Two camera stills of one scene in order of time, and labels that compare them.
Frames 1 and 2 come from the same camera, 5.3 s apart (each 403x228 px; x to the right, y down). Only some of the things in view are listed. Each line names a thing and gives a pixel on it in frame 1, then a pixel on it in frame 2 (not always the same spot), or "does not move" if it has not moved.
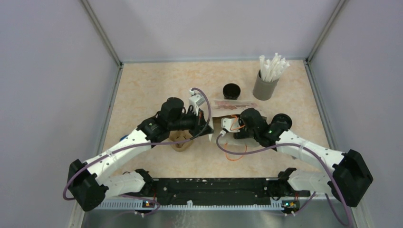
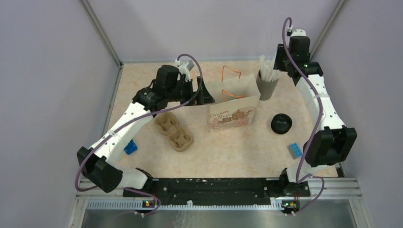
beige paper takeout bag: (230, 111) → (237, 100)
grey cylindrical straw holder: (263, 90) does not move
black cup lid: (283, 118) does not move
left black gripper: (199, 121) → (201, 97)
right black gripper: (242, 134) → (280, 52)
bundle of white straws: (271, 70) does not move
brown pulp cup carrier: (180, 135) does not move
